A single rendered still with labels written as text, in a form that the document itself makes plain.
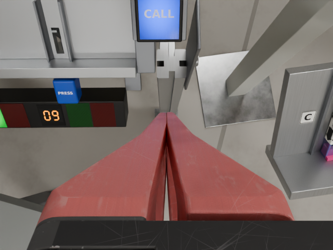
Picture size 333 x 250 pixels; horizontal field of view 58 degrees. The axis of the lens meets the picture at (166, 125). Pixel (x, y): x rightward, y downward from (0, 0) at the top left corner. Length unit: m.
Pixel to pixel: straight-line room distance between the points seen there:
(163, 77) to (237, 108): 0.68
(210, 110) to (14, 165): 0.69
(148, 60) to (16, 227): 0.30
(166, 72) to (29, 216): 0.28
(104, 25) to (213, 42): 0.83
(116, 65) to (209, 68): 0.78
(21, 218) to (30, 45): 0.25
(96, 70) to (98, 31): 0.04
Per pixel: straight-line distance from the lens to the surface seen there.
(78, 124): 0.40
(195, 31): 0.31
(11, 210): 0.49
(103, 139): 1.05
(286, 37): 0.61
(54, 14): 0.33
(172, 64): 0.41
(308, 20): 0.54
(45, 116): 0.41
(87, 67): 0.32
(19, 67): 0.34
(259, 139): 1.09
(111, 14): 0.32
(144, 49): 0.31
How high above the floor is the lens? 1.03
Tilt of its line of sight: 84 degrees down
